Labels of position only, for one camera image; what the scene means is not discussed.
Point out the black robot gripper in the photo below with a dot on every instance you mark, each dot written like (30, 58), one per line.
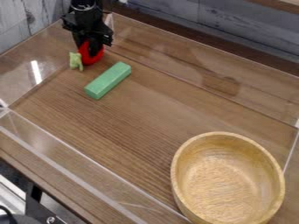
(84, 22)

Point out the red plush strawberry toy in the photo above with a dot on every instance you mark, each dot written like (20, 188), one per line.
(82, 58)

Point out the green rectangular block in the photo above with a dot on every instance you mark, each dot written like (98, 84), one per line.
(112, 76)

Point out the clear acrylic tray walls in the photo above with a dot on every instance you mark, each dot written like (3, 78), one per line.
(100, 153)

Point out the light wooden bowl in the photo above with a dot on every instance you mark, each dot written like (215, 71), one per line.
(227, 180)

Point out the black metal bracket with bolt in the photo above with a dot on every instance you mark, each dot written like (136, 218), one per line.
(36, 210)

